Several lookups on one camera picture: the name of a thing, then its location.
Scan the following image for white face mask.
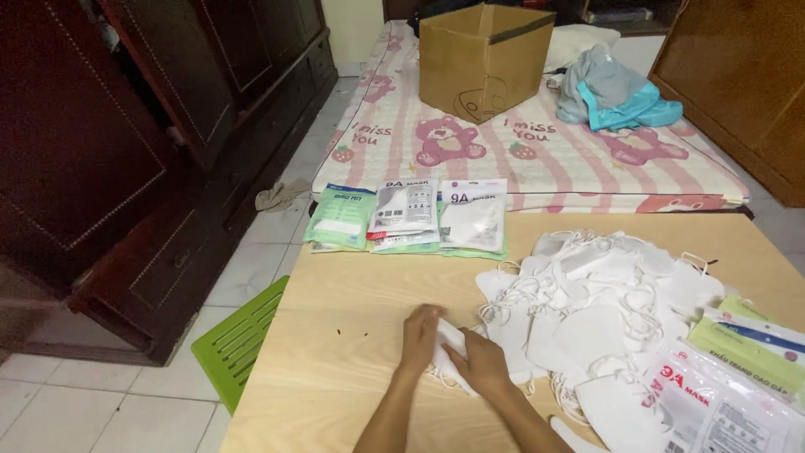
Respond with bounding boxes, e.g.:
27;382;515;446
429;317;533;397

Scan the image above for person's left hand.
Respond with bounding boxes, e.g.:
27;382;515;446
401;305;449;378

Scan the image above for green plastic stool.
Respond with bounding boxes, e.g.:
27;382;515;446
190;274;291;417

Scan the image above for grey rag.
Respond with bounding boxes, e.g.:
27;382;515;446
254;179;313;213

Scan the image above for stack of mask packets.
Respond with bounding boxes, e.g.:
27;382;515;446
308;233;509;261

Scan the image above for pink bear print mattress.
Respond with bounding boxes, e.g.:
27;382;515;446
311;19;752;216

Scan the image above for dark wooden wardrobe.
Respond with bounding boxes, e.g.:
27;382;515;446
0;0;339;367

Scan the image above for white pillow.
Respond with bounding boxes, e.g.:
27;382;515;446
543;24;621;74

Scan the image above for white clear mask packet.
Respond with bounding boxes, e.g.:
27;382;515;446
439;179;509;255

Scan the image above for grey and blue clothing heap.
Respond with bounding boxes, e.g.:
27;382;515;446
556;44;684;133

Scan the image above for grey printed mask packet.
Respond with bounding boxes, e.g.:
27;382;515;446
367;179;440;241

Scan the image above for pile of white face masks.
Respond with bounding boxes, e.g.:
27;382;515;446
474;229;727;453

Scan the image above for brown cardboard box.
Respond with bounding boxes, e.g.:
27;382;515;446
418;3;557;125

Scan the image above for heap of empty mask packets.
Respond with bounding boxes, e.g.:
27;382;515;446
641;293;805;453

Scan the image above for brown wooden cabinet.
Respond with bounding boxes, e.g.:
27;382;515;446
648;0;805;208

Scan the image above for green mask packet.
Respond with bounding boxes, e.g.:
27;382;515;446
303;182;377;253

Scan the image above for person's right hand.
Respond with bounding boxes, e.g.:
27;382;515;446
441;327;514;398

